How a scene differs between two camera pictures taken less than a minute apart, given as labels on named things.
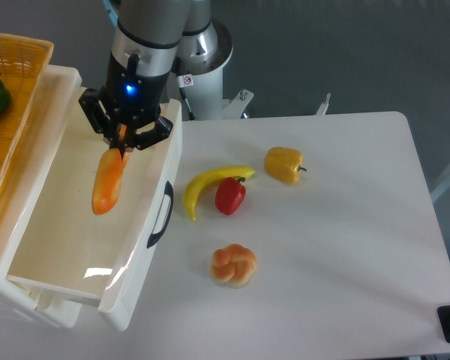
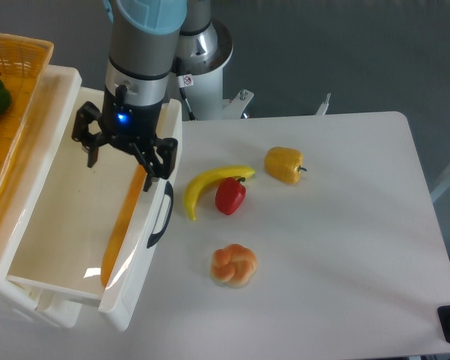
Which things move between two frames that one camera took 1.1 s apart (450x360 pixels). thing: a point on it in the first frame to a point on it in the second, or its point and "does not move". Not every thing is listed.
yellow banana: [211, 175] does not move
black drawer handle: [154, 238] does not move
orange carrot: [109, 175] to [125, 223]
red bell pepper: [229, 193] does not move
